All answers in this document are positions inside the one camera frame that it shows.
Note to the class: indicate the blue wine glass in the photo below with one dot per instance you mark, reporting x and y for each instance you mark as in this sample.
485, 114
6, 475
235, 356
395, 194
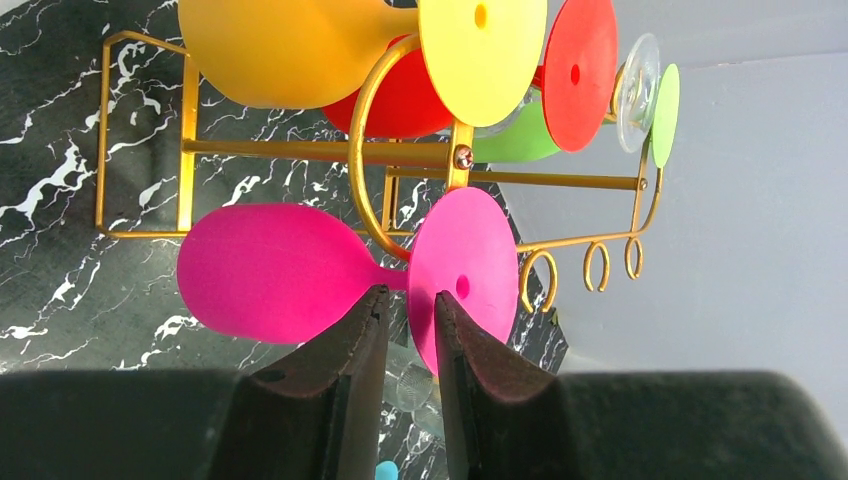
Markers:
386, 470

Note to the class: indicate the clear tumbler glass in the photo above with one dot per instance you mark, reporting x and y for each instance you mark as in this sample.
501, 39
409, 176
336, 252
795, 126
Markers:
410, 387

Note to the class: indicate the gold wire glass rack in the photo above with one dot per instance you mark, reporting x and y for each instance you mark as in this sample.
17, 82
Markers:
412, 160

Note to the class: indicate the pink wine glass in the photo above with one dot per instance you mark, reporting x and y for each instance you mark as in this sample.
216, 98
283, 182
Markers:
283, 273

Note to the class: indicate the red wine glass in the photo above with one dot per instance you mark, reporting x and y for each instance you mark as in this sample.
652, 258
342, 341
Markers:
570, 73

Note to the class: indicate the orange glass yellow foot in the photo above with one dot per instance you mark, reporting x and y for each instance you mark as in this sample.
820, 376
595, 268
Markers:
290, 54

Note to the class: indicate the clear wine glass rear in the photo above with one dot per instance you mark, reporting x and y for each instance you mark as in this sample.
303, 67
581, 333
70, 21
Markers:
633, 101

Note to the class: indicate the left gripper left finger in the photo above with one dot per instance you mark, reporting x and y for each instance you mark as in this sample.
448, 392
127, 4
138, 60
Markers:
314, 414

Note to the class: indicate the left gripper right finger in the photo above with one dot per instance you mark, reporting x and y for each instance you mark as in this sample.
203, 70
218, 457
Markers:
504, 417

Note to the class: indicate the green wine glass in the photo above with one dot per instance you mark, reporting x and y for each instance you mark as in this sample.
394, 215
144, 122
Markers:
526, 135

